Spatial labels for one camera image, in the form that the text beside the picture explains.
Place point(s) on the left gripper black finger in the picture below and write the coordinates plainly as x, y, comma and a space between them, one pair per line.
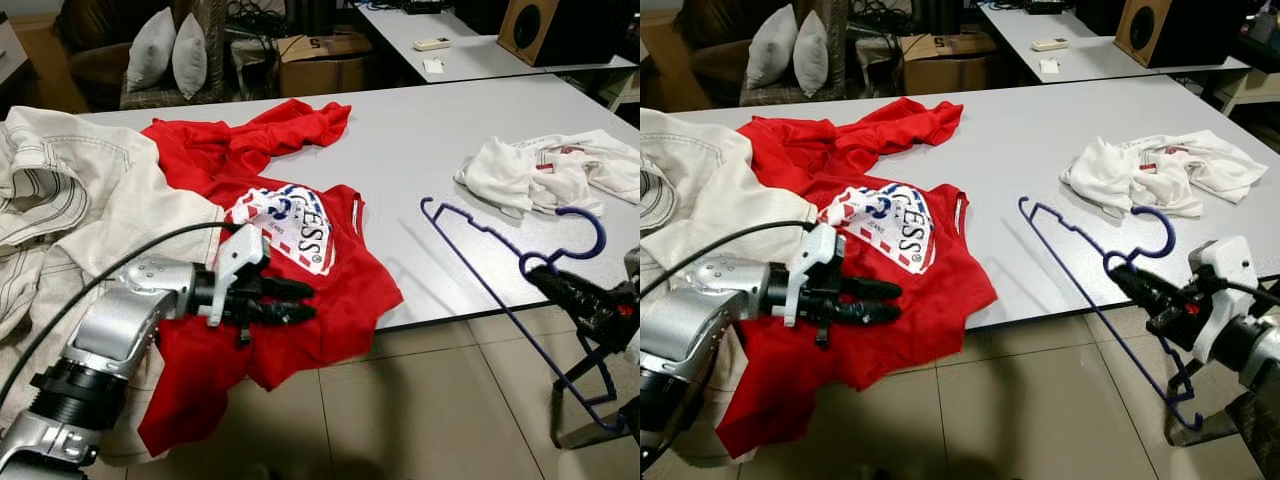
288, 312
288, 289
873, 289
873, 312

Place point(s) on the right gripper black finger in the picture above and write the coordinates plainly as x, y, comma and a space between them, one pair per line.
580, 315
1160, 308
1142, 277
562, 286

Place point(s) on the purple plastic clothes hanger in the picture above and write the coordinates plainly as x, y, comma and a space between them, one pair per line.
604, 238
1174, 236

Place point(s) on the red printed shirt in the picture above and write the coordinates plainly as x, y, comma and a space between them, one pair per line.
940, 290
340, 290

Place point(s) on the white printed t-shirt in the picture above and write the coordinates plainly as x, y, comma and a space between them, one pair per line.
500, 170
1110, 170

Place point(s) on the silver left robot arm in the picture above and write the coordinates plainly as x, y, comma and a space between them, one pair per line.
700, 320
120, 320

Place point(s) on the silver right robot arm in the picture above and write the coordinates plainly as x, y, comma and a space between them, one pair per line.
1255, 350

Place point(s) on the cream jacket black stitching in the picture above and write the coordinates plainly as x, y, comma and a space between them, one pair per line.
700, 190
100, 180

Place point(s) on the beige desk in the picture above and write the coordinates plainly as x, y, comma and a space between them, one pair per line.
628, 90
1260, 90

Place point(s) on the brown cardboard box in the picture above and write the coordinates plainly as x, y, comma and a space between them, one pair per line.
950, 75
330, 75

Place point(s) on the small white paper card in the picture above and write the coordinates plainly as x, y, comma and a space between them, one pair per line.
433, 66
1049, 67

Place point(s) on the brown wooden cabinet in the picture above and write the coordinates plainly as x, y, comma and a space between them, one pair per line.
55, 60
670, 70

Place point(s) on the light grey pillow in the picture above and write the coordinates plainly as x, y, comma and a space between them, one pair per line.
150, 50
190, 55
812, 55
770, 48

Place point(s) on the white remote control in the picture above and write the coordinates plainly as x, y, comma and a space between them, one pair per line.
432, 44
1050, 44

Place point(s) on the black wooden loudspeaker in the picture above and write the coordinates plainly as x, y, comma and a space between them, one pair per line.
1190, 30
570, 30

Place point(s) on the dark wicker chair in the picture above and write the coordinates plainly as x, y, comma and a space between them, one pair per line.
715, 70
100, 75

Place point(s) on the small black box device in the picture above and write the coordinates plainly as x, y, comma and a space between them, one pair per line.
1042, 6
422, 6

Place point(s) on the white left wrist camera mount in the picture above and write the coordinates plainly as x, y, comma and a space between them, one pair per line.
815, 260
235, 262

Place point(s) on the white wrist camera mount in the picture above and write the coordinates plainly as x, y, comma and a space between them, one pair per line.
235, 262
1225, 265
815, 260

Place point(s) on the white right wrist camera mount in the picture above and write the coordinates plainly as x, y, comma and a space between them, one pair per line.
1225, 265

